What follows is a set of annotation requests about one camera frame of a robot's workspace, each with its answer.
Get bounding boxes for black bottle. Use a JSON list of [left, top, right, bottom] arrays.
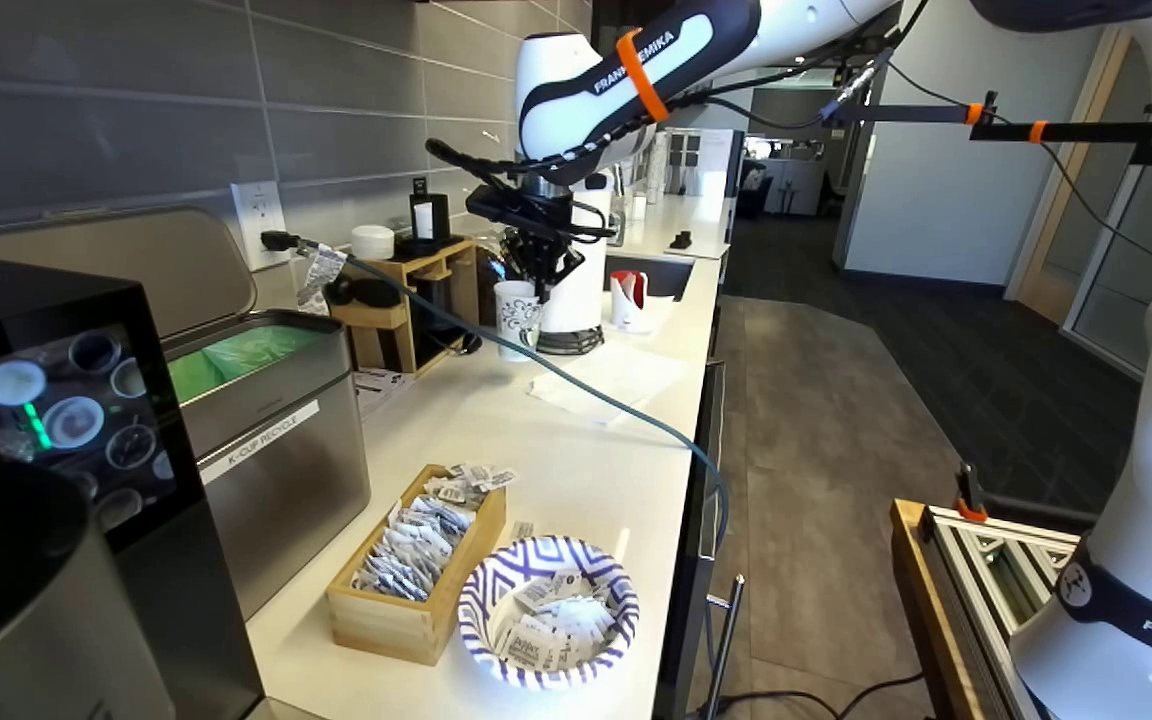
[[403, 177, 455, 260]]

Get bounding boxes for white lidded jar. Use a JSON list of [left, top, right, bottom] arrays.
[[348, 221, 399, 268]]

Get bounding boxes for black coffee machine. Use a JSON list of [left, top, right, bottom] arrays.
[[0, 249, 268, 720]]

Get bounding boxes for dark round canister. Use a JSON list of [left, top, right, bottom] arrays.
[[0, 436, 185, 720]]

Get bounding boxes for blue white patterned bowl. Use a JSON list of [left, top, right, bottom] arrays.
[[455, 530, 643, 690]]

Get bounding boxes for white patterned paper cup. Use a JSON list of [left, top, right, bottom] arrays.
[[488, 270, 550, 357]]

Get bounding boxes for black bar with orange clamps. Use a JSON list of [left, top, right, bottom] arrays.
[[854, 86, 1152, 169]]

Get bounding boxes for aluminium wood frame platform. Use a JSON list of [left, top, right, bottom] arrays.
[[887, 497, 1087, 720]]

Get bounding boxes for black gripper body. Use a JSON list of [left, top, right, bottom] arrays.
[[466, 178, 615, 264]]

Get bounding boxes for wooden sugar packet box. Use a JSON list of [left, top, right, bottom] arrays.
[[326, 459, 518, 667]]

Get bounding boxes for metal cabinet handle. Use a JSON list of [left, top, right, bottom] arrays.
[[704, 570, 754, 720]]

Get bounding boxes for white wall outlet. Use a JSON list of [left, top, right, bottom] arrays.
[[227, 177, 291, 270]]

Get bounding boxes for orange strap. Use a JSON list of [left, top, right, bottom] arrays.
[[609, 25, 675, 129]]

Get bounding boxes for red white object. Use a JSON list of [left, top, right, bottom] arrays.
[[603, 268, 658, 307]]

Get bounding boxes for wooden countertop organizer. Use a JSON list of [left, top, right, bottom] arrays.
[[326, 234, 486, 377]]

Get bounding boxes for black paper towel holder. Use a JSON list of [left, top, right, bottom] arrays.
[[534, 321, 613, 360]]

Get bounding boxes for white paper towel roll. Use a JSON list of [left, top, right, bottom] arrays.
[[534, 169, 613, 338]]

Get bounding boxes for dark green power cable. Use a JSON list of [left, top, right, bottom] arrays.
[[257, 228, 738, 563]]

